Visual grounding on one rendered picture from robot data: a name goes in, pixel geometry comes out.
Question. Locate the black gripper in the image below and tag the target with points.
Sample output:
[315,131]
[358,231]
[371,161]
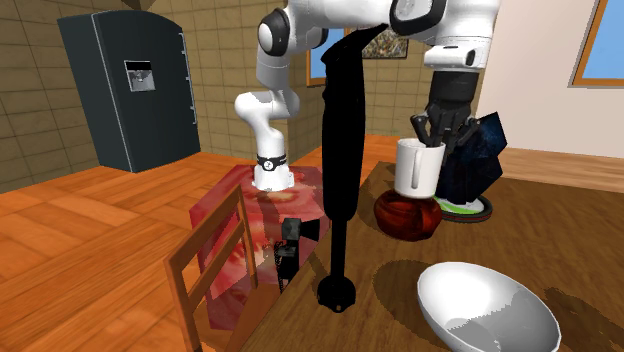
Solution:
[453,92]

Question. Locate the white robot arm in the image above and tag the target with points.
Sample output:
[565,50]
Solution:
[270,146]

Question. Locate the white mug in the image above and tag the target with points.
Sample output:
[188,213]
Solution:
[429,170]

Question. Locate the dark blue box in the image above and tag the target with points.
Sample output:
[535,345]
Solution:
[475,163]

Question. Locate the plate with green red rim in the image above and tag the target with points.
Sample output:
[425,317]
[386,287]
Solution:
[475,212]

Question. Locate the red-brown round pot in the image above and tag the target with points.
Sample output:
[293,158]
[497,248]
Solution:
[407,217]

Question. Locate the black immersion blender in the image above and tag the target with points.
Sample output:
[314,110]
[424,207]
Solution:
[343,146]

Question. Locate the brown wooden table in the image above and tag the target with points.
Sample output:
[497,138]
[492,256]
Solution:
[536,234]

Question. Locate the wooden framed window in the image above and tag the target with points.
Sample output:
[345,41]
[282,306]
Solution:
[316,63]
[604,44]

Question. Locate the white bowl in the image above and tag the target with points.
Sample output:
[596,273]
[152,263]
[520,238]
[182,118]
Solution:
[482,307]

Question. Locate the red patterned robot stand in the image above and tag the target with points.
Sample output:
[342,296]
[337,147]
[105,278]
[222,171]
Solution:
[229,229]

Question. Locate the dark grey refrigerator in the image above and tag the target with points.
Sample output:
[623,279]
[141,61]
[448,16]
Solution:
[146,97]

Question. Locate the wooden chair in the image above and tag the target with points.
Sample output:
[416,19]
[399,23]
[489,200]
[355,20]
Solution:
[181,278]

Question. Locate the framed wall picture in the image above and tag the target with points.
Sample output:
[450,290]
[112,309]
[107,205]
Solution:
[387,48]

